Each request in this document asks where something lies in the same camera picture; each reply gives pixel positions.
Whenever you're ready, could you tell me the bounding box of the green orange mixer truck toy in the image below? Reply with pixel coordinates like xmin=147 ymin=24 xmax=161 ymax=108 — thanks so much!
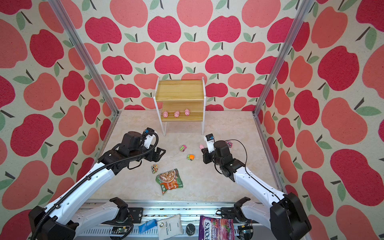
xmin=187 ymin=154 xmax=195 ymax=161

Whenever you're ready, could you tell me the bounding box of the pink green truck toy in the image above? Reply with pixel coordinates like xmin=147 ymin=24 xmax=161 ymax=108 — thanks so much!
xmin=180 ymin=145 xmax=187 ymax=152

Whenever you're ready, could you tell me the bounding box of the wooden two-tier shelf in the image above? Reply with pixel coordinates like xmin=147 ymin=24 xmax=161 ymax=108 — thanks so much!
xmin=153 ymin=77 xmax=207 ymax=136

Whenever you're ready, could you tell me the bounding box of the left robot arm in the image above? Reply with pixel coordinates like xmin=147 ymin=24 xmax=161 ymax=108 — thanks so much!
xmin=29 ymin=128 xmax=166 ymax=240

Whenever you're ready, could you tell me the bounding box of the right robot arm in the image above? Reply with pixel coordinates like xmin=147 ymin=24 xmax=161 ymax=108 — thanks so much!
xmin=201 ymin=134 xmax=312 ymax=240

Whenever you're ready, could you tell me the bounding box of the green snack bag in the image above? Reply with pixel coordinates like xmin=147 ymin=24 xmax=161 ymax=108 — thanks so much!
xmin=156 ymin=169 xmax=184 ymax=195

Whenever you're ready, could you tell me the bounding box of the purple Fox's candy bag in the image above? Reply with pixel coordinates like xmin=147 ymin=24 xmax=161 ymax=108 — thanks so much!
xmin=198 ymin=216 xmax=235 ymax=240

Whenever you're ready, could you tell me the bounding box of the blue card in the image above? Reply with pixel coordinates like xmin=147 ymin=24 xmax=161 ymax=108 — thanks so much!
xmin=139 ymin=219 xmax=157 ymax=234

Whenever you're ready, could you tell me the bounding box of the round metal can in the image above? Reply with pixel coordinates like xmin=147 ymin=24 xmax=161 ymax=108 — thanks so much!
xmin=186 ymin=224 xmax=196 ymax=237

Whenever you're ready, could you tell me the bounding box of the white paper packet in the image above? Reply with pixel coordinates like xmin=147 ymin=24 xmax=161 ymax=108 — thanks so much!
xmin=157 ymin=214 xmax=183 ymax=240

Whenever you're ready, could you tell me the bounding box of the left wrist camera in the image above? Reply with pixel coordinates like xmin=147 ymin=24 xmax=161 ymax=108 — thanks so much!
xmin=143 ymin=128 xmax=155 ymax=149

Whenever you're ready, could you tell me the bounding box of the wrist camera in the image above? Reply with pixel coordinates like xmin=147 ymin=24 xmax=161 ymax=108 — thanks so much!
xmin=143 ymin=128 xmax=155 ymax=149
xmin=205 ymin=134 xmax=215 ymax=153

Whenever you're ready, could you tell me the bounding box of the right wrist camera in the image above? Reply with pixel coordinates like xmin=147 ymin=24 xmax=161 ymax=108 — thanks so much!
xmin=205 ymin=134 xmax=215 ymax=153

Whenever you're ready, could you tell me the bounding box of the front aluminium rail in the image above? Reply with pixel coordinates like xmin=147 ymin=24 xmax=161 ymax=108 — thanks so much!
xmin=49 ymin=199 xmax=271 ymax=240

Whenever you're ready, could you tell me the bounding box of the left aluminium frame post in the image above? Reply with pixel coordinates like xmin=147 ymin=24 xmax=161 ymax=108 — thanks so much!
xmin=48 ymin=0 xmax=120 ymax=119

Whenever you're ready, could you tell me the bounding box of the aluminium frame post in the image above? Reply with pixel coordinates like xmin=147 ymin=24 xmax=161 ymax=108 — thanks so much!
xmin=253 ymin=0 xmax=315 ymax=120
xmin=48 ymin=0 xmax=120 ymax=119

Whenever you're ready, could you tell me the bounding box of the right aluminium frame post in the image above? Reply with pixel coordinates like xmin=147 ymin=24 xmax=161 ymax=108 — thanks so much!
xmin=253 ymin=0 xmax=315 ymax=120

